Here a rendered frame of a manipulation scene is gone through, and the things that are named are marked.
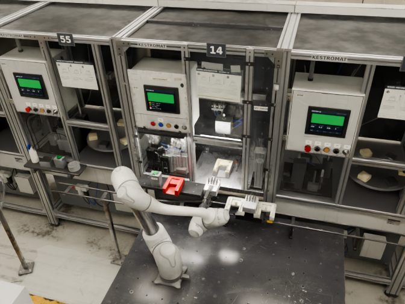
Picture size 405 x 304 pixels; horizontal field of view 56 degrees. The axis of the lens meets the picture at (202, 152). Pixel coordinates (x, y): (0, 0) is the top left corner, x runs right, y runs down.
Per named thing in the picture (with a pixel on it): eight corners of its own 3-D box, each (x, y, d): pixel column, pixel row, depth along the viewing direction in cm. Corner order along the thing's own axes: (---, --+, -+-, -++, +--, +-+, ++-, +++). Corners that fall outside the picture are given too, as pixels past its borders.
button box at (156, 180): (150, 186, 298) (149, 174, 291) (154, 180, 304) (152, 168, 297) (160, 187, 296) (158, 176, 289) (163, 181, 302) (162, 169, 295)
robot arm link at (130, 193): (155, 199, 211) (146, 185, 221) (130, 189, 199) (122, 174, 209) (140, 216, 213) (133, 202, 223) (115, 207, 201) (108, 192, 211)
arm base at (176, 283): (185, 291, 247) (184, 286, 244) (153, 283, 252) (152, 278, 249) (193, 268, 261) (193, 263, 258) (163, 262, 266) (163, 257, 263)
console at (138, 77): (134, 128, 281) (125, 70, 254) (149, 110, 303) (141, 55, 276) (188, 136, 271) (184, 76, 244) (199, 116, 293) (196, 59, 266)
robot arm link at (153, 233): (156, 262, 259) (145, 240, 275) (177, 250, 263) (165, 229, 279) (111, 189, 209) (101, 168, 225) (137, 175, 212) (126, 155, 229)
